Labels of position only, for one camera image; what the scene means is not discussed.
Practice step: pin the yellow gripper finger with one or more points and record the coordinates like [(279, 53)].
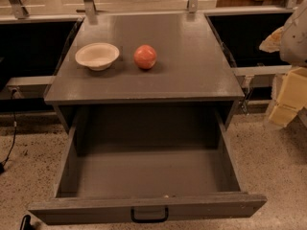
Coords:
[(291, 98)]

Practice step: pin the open grey top drawer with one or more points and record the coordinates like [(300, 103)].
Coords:
[(119, 157)]

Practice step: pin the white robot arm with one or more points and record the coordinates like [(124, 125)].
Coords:
[(290, 41)]

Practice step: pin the metal latch clamp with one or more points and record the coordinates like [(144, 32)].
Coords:
[(247, 88)]

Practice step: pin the metal railing post centre-left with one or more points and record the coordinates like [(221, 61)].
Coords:
[(90, 11)]

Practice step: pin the grey cabinet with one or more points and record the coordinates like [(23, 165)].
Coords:
[(163, 57)]

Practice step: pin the black object bottom left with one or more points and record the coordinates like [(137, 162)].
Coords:
[(26, 223)]

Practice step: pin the red apple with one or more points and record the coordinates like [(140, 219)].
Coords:
[(145, 57)]

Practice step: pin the white paper bowl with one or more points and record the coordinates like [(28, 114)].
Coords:
[(97, 56)]

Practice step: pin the metal railing post left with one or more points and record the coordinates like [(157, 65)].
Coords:
[(18, 9)]

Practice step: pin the black drawer handle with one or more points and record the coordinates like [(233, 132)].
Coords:
[(149, 214)]

